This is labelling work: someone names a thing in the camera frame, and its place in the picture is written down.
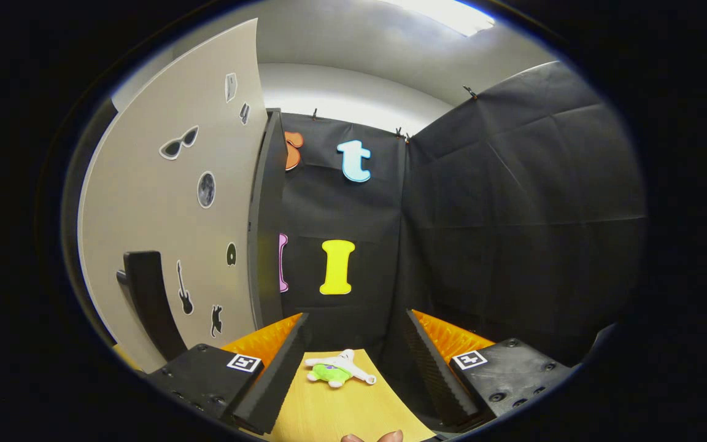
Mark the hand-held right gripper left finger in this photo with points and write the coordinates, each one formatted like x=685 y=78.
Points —
x=277 y=374

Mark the row of black backdrop clips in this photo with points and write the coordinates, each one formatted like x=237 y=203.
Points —
x=469 y=92

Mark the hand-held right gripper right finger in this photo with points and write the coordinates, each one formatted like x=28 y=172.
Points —
x=436 y=374

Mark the black backdrop cloth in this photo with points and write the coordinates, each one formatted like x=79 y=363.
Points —
x=513 y=245

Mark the green plush toy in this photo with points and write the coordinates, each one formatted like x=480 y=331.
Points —
x=332 y=371

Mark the beige cabinet door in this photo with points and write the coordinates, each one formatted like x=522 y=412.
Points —
x=145 y=202

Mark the ceiling light panel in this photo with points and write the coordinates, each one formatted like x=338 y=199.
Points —
x=452 y=15

